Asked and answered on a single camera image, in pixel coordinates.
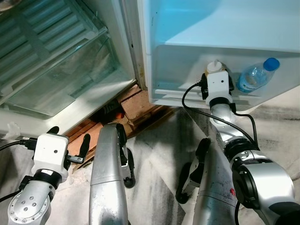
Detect orange wooden fridge platform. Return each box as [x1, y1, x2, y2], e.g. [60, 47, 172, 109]
[63, 83, 178, 165]

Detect black fridge foot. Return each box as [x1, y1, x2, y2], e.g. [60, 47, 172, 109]
[90, 100, 126, 125]

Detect beige bottle with white cap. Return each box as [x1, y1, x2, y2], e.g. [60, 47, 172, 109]
[206, 60, 225, 75]

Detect silver right robot leg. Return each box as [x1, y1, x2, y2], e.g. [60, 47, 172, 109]
[176, 137, 240, 225]

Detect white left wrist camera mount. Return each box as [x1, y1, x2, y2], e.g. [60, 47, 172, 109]
[32, 133, 70, 182]

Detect grey fridge cabinet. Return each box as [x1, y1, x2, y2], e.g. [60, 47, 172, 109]
[0, 0, 146, 140]

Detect clear bottle with blue cap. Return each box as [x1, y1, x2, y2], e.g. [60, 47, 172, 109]
[236, 57, 281, 93]

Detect white fridge door bin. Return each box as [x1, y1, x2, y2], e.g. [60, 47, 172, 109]
[149, 44, 300, 109]

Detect silver left robot leg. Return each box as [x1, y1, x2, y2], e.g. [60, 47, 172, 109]
[88, 123, 137, 225]

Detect silver robot leg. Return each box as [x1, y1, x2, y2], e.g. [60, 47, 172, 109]
[88, 123, 137, 225]
[176, 137, 240, 225]

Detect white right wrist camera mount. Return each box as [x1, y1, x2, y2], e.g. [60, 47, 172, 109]
[206, 71, 233, 100]

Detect clear ribbed crisper cover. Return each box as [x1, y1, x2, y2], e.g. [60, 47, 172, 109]
[0, 0, 109, 92]

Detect clear crisper drawer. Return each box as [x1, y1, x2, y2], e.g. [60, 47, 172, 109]
[0, 37, 136, 119]

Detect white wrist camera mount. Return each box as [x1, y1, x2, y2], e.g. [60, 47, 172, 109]
[206, 71, 233, 100]
[32, 133, 70, 182]

